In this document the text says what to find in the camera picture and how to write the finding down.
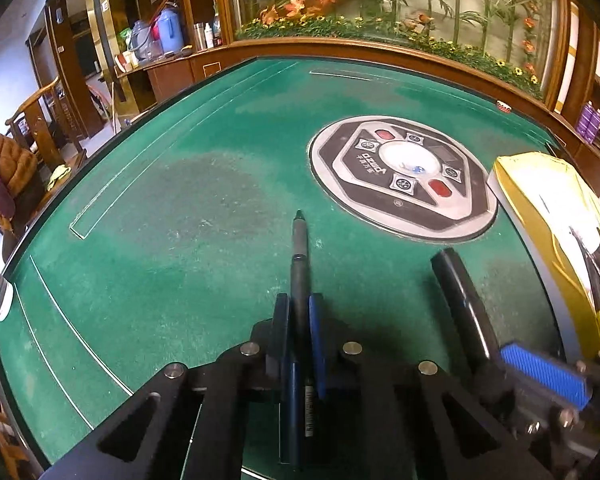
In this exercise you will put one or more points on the purple bottles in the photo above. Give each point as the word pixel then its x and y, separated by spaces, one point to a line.
pixel 590 120

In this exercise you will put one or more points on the table centre control panel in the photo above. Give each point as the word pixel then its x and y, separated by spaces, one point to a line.
pixel 360 185

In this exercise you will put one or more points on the wooden armchair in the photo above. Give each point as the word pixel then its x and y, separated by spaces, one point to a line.
pixel 35 125

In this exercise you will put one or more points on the brown jacket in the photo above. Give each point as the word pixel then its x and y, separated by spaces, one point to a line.
pixel 15 160

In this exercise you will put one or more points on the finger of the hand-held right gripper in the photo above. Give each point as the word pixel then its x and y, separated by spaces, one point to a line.
pixel 492 387
pixel 545 370

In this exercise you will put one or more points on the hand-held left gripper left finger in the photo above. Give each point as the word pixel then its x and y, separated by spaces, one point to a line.
pixel 281 340

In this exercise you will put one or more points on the dark grey capped pen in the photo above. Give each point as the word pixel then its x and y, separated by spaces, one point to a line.
pixel 300 260

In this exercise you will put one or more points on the thick black marker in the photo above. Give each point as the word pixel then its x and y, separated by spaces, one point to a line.
pixel 460 300

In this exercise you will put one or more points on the yellow box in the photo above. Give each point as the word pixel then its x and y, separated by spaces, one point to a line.
pixel 535 195

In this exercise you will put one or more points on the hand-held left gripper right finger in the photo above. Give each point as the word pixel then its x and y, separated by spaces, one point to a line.
pixel 319 345

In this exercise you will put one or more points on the blue thermos jug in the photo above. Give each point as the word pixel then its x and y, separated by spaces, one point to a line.
pixel 170 30

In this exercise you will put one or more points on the small red white object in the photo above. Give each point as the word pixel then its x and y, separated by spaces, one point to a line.
pixel 504 106

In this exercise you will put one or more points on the clear water jug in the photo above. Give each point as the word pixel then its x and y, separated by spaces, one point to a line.
pixel 142 40

